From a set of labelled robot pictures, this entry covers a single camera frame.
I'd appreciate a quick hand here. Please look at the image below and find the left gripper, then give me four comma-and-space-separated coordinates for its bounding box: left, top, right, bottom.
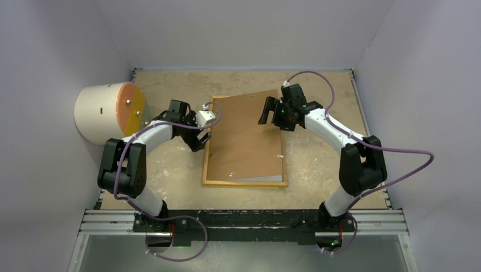
179, 110, 210, 151

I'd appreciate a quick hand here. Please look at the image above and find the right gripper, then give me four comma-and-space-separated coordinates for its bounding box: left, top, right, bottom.
258, 97, 296, 132

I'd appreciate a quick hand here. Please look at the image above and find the brown cardboard backing board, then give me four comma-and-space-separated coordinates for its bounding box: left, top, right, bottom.
206, 89, 284, 180

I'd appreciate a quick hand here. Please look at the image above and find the yellow picture frame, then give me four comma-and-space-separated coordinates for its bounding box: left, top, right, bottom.
202, 94, 289, 188

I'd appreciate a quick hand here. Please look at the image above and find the building photo print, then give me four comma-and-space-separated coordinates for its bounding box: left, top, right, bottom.
230, 175, 283, 182

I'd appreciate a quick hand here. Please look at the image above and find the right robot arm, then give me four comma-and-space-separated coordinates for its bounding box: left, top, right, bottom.
258, 84, 387, 231

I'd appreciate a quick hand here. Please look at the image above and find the white cylinder with coloured face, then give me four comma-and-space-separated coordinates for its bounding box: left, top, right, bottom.
74, 82, 151, 145

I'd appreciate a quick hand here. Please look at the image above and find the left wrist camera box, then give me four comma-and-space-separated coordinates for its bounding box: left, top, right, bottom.
196, 110, 216, 128

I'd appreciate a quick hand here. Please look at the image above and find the aluminium rail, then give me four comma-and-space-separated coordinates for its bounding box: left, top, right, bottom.
79, 210, 408, 236

